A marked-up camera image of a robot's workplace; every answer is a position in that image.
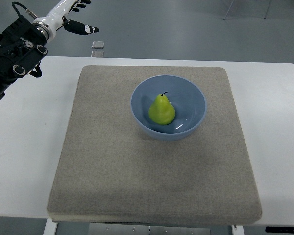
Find metal chair legs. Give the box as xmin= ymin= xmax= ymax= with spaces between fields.
xmin=223 ymin=0 xmax=273 ymax=20

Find lower floor outlet plate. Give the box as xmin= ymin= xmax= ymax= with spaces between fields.
xmin=91 ymin=50 xmax=104 ymax=58

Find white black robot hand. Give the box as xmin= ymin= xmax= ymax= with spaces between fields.
xmin=32 ymin=0 xmax=99 ymax=41

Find green pear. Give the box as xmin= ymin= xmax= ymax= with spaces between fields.
xmin=148 ymin=92 xmax=175 ymax=125

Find upper floor outlet plate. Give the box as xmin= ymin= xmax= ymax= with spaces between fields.
xmin=91 ymin=41 xmax=104 ymax=49

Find grey felt mat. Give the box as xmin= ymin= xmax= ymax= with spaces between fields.
xmin=47 ymin=66 xmax=262 ymax=227

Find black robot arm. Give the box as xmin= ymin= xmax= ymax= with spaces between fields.
xmin=0 ymin=2 xmax=48 ymax=100

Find white table frame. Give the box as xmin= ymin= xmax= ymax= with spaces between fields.
xmin=43 ymin=219 xmax=245 ymax=235

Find blue ceramic bowl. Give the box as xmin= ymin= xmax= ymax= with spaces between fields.
xmin=130 ymin=75 xmax=207 ymax=141

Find floor outlet plate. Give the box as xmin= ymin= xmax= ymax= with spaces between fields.
xmin=91 ymin=41 xmax=104 ymax=49
xmin=91 ymin=50 xmax=104 ymax=58

